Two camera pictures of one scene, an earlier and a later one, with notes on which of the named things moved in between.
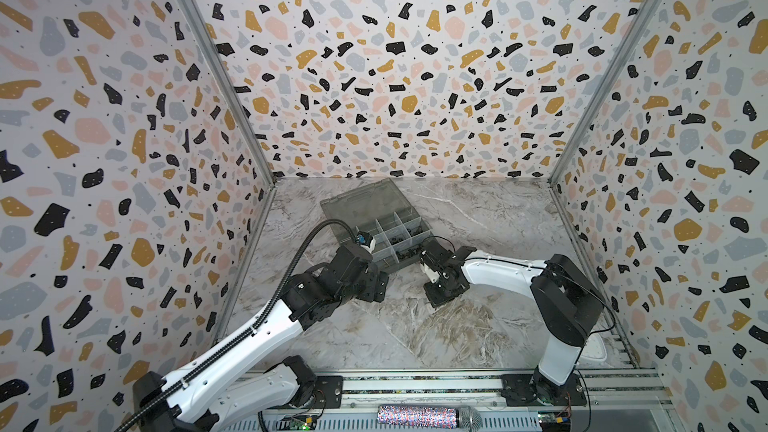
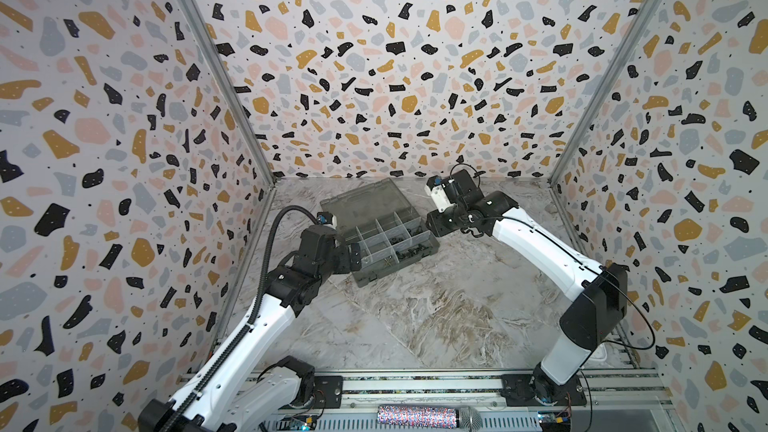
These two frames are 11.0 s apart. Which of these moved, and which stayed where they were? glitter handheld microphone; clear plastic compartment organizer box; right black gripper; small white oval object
Moved: right black gripper
Stayed: clear plastic compartment organizer box; small white oval object; glitter handheld microphone
